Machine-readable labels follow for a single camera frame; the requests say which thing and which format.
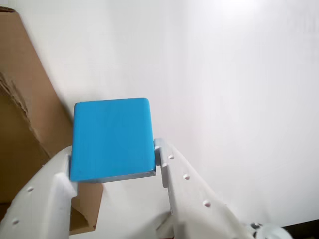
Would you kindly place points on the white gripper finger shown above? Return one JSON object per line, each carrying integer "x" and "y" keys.
{"x": 194, "y": 199}
{"x": 37, "y": 211}

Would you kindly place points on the brown cardboard box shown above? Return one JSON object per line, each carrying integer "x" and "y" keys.
{"x": 20, "y": 74}

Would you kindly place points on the blue cube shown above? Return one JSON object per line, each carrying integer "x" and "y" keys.
{"x": 112, "y": 139}

